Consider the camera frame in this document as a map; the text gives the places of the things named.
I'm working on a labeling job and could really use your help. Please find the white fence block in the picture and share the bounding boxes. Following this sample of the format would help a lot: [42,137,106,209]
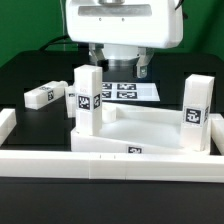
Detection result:
[210,114,224,156]
[0,108,17,146]

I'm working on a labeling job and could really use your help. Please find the white thin cable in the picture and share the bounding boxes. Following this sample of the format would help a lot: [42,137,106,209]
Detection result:
[59,0,67,38]

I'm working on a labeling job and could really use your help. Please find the white right fence block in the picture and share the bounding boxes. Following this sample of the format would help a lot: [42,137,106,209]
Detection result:
[210,114,224,156]

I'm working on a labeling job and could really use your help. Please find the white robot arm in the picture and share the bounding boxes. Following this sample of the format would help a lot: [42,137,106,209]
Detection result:
[66,0,183,78]

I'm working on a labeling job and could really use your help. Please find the black cable with connector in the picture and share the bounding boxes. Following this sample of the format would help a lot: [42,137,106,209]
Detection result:
[38,34,73,52]

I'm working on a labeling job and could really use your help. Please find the white left fence block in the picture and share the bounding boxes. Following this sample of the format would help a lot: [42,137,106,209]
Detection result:
[0,108,17,146]

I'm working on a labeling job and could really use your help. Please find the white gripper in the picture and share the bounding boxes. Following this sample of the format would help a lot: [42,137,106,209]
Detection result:
[66,0,183,78]

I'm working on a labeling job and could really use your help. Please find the white front fence bar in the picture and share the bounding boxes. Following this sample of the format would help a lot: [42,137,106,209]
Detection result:
[0,150,224,183]

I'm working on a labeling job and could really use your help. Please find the white desk top tray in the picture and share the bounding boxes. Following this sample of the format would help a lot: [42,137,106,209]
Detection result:
[71,103,211,155]

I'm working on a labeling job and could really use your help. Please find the marker tag sheet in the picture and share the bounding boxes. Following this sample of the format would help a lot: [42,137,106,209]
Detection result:
[102,82,160,102]

